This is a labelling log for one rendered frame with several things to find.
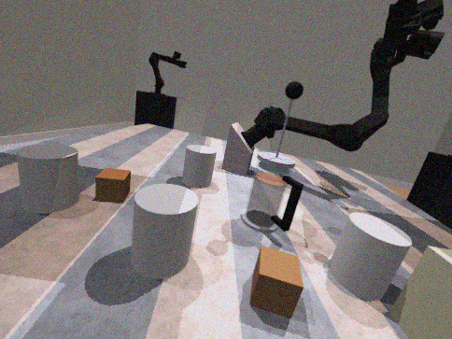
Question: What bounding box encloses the brown cube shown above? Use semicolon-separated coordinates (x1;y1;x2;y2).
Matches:
249;246;304;318
95;168;131;203

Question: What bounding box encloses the glass french press with black handle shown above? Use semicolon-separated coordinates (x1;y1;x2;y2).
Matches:
241;81;304;233

